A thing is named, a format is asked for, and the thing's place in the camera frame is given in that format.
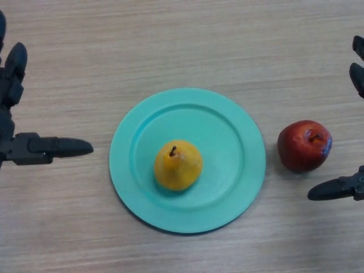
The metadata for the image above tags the yellow pear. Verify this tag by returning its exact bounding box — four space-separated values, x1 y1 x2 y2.
154 139 204 192

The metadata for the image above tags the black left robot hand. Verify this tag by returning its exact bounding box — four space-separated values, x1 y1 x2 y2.
0 10 94 171

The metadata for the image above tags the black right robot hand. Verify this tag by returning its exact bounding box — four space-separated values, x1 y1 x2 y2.
307 35 364 202

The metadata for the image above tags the red apple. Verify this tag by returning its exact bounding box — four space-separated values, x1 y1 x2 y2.
277 119 333 173

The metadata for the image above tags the green round plate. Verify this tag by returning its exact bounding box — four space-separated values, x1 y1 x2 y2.
109 87 267 234

